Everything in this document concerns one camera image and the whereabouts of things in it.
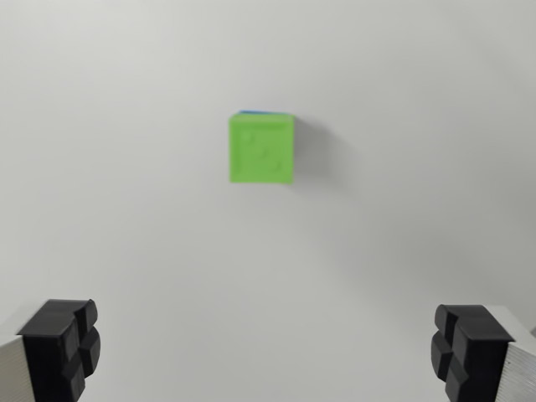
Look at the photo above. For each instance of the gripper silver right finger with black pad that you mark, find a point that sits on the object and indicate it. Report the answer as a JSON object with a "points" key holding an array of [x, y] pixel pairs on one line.
{"points": [[477, 352]]}

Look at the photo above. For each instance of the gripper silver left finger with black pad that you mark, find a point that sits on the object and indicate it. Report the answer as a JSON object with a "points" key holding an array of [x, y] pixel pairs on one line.
{"points": [[50, 347]]}

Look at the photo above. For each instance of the green soft toy cube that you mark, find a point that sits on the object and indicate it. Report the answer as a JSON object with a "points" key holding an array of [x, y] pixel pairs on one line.
{"points": [[261, 148]]}

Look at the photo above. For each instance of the blue soft toy cube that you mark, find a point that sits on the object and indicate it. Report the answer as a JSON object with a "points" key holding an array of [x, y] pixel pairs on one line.
{"points": [[253, 111]]}

